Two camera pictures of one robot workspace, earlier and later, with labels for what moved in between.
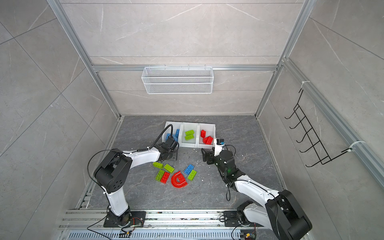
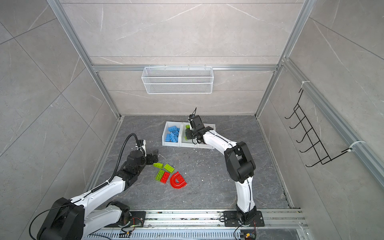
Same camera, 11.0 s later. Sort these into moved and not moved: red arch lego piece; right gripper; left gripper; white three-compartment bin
Moved: left gripper; right gripper
Not moved: white three-compartment bin; red arch lego piece
